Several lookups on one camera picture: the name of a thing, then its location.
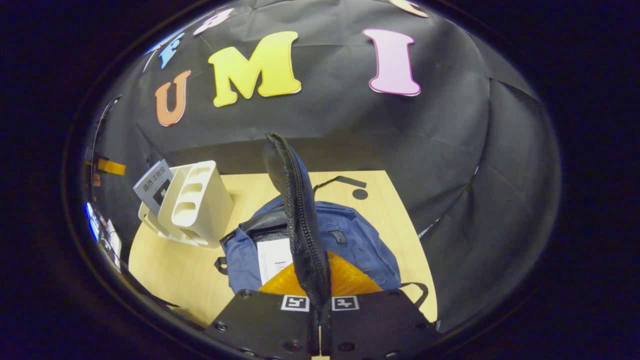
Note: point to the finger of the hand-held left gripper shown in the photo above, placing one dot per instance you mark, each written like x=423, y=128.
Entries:
x=112, y=167

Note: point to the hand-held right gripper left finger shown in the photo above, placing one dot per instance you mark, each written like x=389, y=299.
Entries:
x=260, y=320

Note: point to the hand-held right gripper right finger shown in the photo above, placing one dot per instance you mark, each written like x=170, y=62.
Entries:
x=375, y=320

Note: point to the thick grey cover book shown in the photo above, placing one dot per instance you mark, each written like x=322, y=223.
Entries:
x=150, y=186

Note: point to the thin white cover book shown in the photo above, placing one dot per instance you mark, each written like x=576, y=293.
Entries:
x=272, y=260

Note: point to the blue schoolbag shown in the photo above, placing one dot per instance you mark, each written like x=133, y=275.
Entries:
x=360, y=240

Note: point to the white bookshelf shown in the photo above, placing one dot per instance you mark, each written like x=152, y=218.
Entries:
x=210, y=210

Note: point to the cluttered white side table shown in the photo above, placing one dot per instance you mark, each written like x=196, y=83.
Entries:
x=107, y=240

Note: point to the small black round disc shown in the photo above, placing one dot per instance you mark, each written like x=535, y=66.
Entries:
x=360, y=194

